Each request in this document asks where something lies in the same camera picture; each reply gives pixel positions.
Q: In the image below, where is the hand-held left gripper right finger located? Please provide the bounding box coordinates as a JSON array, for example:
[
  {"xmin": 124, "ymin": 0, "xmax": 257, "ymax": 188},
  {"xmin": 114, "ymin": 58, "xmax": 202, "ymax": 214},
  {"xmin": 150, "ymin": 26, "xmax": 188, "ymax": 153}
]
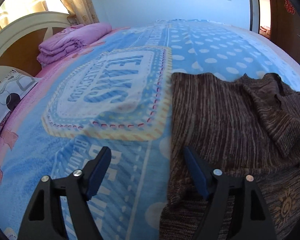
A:
[{"xmin": 183, "ymin": 146, "xmax": 278, "ymax": 240}]

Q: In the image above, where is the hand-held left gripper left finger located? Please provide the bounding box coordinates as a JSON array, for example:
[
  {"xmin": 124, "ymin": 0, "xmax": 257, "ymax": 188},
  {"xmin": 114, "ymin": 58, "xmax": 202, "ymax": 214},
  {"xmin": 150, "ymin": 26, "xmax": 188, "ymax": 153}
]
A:
[{"xmin": 17, "ymin": 146, "xmax": 112, "ymax": 240}]

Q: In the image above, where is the brown striped knit sweater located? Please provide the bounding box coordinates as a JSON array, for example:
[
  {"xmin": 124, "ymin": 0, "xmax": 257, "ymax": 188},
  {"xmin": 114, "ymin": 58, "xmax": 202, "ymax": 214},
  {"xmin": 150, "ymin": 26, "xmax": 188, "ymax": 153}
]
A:
[{"xmin": 158, "ymin": 72, "xmax": 300, "ymax": 240}]

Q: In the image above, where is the blue polka dot printed blanket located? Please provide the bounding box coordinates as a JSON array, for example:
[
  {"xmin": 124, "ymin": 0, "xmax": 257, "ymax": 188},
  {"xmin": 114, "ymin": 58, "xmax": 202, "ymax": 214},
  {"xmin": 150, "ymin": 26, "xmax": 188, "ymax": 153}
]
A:
[{"xmin": 0, "ymin": 19, "xmax": 300, "ymax": 240}]

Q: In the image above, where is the white patterned pillow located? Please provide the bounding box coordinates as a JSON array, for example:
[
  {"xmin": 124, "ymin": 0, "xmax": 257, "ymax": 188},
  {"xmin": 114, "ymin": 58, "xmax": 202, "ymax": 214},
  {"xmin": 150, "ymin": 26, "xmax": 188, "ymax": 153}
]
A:
[{"xmin": 0, "ymin": 75, "xmax": 42, "ymax": 140}]

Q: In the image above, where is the folded pink quilt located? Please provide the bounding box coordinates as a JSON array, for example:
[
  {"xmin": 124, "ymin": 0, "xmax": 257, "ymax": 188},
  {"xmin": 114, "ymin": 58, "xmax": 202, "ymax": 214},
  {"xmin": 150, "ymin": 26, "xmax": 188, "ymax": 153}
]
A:
[{"xmin": 37, "ymin": 22, "xmax": 113, "ymax": 68}]

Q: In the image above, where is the white and wood headboard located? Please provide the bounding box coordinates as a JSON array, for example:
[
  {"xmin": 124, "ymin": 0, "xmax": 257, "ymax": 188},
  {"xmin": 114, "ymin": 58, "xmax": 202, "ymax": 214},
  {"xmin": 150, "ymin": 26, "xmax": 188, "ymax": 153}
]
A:
[{"xmin": 0, "ymin": 11, "xmax": 73, "ymax": 88}]

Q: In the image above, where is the brown wooden door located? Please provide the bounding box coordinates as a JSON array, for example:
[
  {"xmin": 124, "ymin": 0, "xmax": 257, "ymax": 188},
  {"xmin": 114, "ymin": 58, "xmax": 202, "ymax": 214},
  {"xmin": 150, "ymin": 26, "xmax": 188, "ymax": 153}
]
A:
[{"xmin": 267, "ymin": 0, "xmax": 300, "ymax": 65}]

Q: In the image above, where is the beige floral curtain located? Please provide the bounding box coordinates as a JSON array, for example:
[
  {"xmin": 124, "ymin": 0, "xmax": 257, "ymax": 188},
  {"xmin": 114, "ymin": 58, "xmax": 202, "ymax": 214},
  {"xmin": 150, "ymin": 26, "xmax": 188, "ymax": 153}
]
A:
[{"xmin": 0, "ymin": 0, "xmax": 100, "ymax": 40}]

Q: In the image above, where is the red paper door decoration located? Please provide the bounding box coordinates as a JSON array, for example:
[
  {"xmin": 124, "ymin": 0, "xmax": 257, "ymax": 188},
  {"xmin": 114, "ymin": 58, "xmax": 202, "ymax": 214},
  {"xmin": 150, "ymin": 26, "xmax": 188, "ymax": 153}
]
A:
[{"xmin": 283, "ymin": 0, "xmax": 296, "ymax": 15}]

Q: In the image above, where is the dark door frame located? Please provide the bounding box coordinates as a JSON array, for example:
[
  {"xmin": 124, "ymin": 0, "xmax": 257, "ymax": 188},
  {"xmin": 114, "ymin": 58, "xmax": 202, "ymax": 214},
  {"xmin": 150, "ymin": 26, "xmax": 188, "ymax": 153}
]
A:
[{"xmin": 246, "ymin": 0, "xmax": 271, "ymax": 40}]

